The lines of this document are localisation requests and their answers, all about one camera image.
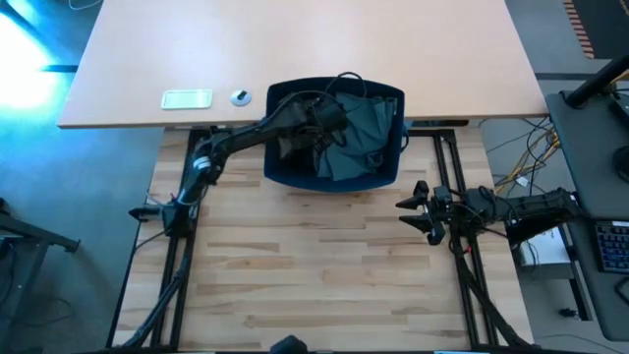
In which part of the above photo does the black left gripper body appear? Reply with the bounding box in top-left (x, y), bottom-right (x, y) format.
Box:
top-left (299, 95), bottom-right (351, 148)

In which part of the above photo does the black metal table frame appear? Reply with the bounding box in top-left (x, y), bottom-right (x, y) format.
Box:
top-left (105, 126), bottom-right (532, 353)

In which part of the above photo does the black round base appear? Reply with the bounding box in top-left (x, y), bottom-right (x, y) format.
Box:
top-left (612, 145), bottom-right (629, 185)

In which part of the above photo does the light brown desk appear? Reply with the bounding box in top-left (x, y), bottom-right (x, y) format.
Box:
top-left (57, 0), bottom-right (549, 130)

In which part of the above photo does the white smartphone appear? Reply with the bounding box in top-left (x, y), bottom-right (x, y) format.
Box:
top-left (160, 88), bottom-right (214, 110)

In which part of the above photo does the black table-level camera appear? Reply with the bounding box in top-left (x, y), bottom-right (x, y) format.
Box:
top-left (268, 334), bottom-right (310, 354)

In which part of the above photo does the grey metal stand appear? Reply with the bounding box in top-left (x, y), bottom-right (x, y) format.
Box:
top-left (0, 196), bottom-right (83, 354)

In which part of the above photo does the white box device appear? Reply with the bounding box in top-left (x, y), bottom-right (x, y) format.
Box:
top-left (515, 225), bottom-right (574, 269)

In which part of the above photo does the black keyboard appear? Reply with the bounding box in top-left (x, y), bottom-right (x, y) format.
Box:
top-left (594, 220), bottom-right (629, 274)

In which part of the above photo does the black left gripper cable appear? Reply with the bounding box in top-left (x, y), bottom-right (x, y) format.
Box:
top-left (323, 71), bottom-right (369, 99)

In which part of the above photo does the yellow cable bundle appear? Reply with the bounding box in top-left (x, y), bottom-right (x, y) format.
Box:
top-left (493, 117), bottom-right (561, 196)

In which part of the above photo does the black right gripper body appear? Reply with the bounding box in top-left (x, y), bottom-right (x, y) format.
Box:
top-left (413, 180), bottom-right (476, 246)

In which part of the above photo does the black side desk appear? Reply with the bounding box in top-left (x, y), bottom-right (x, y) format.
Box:
top-left (544, 90), bottom-right (629, 343)

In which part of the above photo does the navy white striped fabric bin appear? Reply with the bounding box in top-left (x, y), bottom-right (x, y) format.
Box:
top-left (263, 76), bottom-right (409, 194)

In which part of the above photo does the dark rug with orange stripes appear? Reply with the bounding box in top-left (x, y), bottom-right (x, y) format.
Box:
top-left (562, 0), bottom-right (629, 60)

